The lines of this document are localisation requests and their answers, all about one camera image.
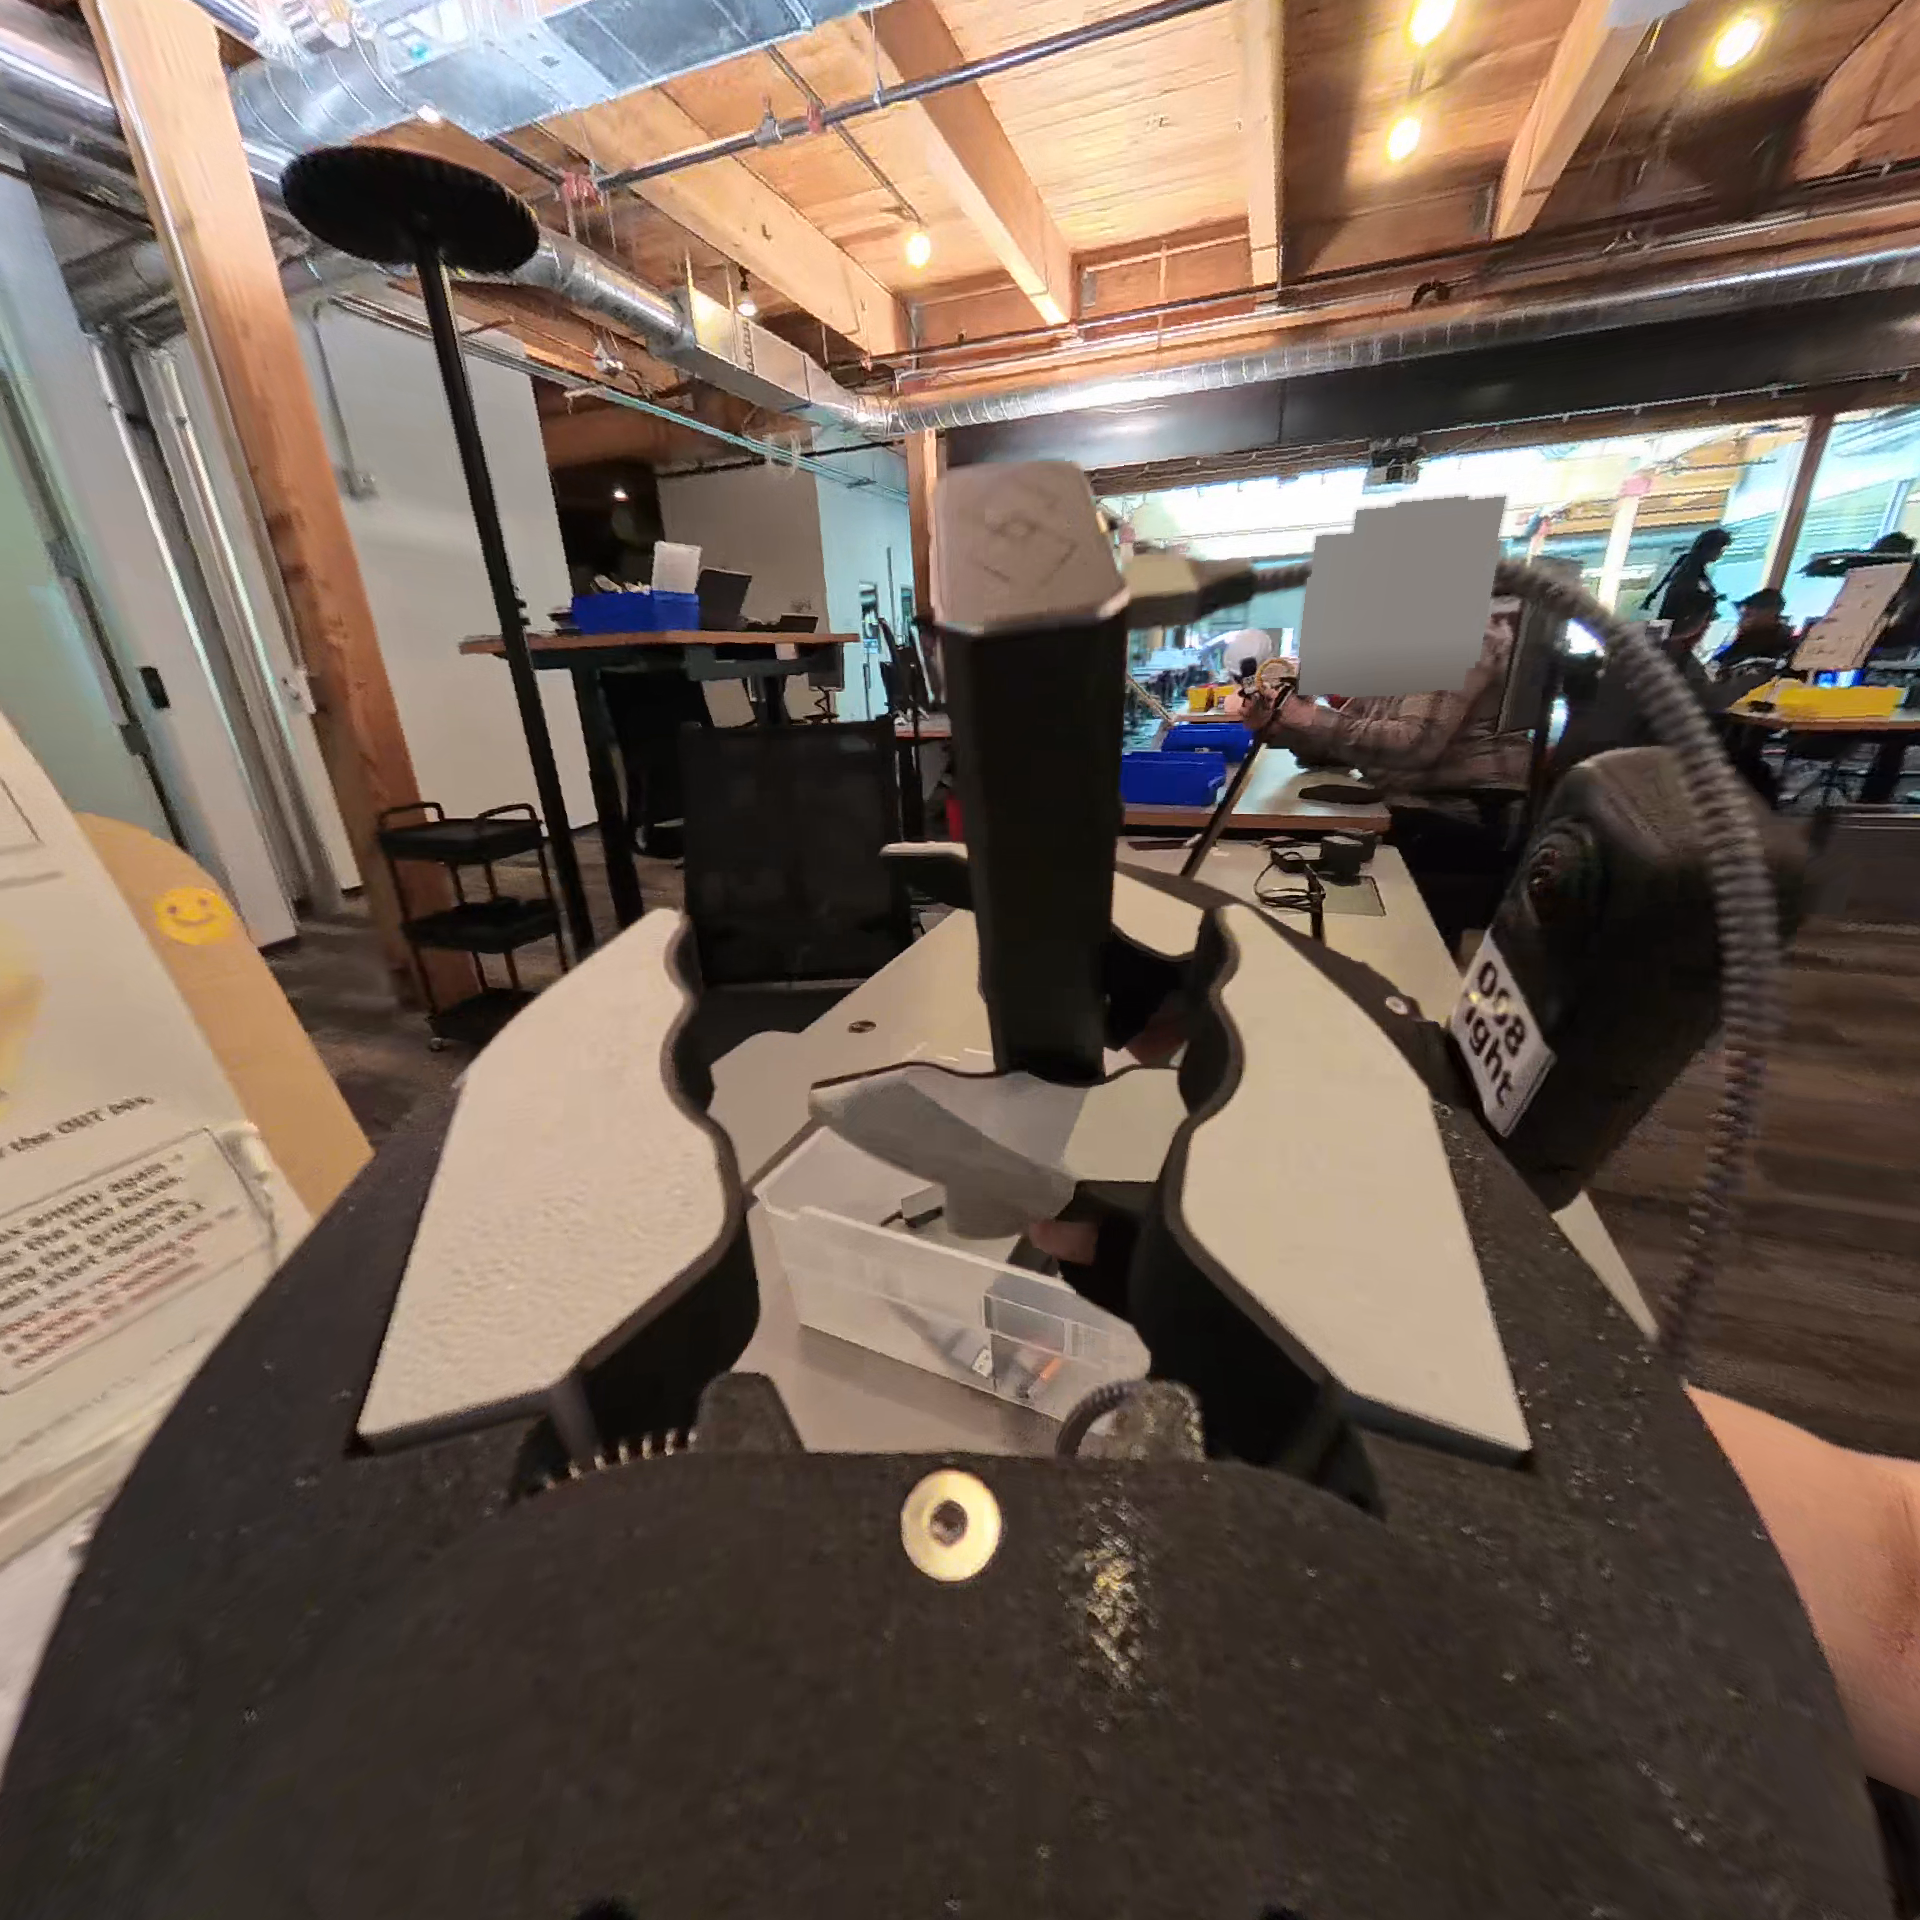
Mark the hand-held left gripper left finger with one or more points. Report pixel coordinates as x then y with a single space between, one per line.
557 1184

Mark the person's right forearm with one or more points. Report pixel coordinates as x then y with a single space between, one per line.
1830 1560

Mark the person's right hand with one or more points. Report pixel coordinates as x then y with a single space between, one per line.
1069 1243

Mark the black floor lamp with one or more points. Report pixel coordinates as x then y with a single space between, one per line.
405 212

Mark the wooden top standing desk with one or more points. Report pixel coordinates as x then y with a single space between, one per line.
662 644

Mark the black rolling cart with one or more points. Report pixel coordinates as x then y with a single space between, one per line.
465 927

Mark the yellow plastic bin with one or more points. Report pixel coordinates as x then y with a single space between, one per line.
1838 701

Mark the cardboard sheet with smiley sticker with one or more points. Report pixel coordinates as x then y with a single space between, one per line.
255 1020

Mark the clear plastic bin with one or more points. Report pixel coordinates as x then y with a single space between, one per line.
901 1290

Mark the white instruction poster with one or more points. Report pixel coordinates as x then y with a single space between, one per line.
90 1050

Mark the black power adapter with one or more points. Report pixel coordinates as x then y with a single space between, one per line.
1347 855

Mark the wooden support post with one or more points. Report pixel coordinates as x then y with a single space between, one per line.
255 452

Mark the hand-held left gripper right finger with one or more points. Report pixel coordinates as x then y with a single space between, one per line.
1336 1202

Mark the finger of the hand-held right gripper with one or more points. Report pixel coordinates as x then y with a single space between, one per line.
960 1142

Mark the black mesh chair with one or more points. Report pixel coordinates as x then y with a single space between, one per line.
797 839

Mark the long spiral metal duct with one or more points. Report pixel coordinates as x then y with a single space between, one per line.
1350 352

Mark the blue plastic bin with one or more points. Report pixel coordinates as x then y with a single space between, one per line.
629 614
1170 781
1200 739

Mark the galvanised metal air duct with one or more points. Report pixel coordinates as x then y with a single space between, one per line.
600 284

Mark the black multi-port usb hub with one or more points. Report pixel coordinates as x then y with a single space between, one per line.
1035 839

